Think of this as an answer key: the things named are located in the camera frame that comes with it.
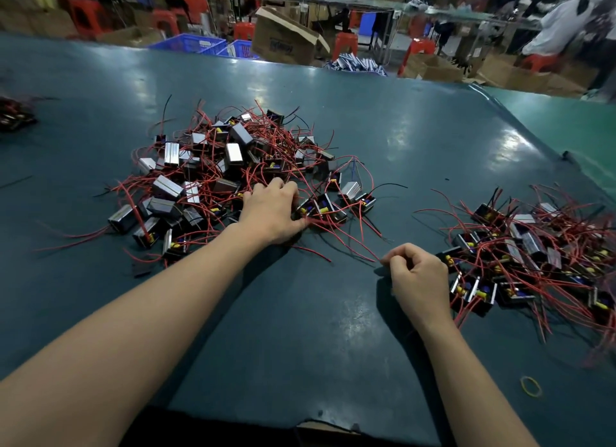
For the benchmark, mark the open brown cardboard box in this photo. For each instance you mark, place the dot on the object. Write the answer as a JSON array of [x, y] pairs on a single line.
[[281, 40]]

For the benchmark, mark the person's left hand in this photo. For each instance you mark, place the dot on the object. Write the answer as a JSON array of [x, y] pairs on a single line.
[[269, 211]]

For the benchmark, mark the long grey workbench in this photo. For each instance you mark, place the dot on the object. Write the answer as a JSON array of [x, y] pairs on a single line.
[[365, 2]]

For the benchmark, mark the person's right hand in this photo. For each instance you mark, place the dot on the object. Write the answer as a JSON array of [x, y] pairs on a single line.
[[421, 283]]

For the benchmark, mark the person's left forearm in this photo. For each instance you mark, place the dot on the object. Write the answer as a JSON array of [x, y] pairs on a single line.
[[134, 326]]

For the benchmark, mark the small dark heap of modules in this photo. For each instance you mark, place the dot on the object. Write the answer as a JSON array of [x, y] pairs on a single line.
[[13, 115]]

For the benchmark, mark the person's right fingers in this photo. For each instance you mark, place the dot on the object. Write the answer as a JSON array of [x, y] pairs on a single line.
[[409, 259]]

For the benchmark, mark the small blue plastic crate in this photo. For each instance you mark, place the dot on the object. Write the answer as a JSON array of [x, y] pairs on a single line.
[[240, 50]]

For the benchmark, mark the person's left thumb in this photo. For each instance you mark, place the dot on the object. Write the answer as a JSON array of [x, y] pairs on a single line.
[[298, 222]]

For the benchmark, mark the person's right forearm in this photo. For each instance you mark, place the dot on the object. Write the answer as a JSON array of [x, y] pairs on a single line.
[[471, 389]]

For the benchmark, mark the bundle of white blue packets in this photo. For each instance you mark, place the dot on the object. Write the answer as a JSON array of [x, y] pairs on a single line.
[[356, 64]]

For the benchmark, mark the large blue plastic crate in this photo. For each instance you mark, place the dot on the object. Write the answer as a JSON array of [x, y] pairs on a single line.
[[190, 43]]

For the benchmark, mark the yellow rubber band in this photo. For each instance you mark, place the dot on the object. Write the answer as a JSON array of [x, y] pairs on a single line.
[[524, 386]]

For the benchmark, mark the wide brown cardboard box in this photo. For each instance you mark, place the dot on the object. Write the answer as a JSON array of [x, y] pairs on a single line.
[[529, 78]]

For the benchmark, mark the red plastic stool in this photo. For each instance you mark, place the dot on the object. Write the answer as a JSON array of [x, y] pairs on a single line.
[[244, 30], [345, 45], [195, 6], [418, 47], [539, 62], [86, 16], [166, 22]]

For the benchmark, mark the low brown cardboard box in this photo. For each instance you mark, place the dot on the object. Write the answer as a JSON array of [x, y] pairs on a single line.
[[433, 69]]

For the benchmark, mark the black clip on table edge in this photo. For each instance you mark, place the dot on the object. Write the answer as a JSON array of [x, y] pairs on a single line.
[[569, 157]]

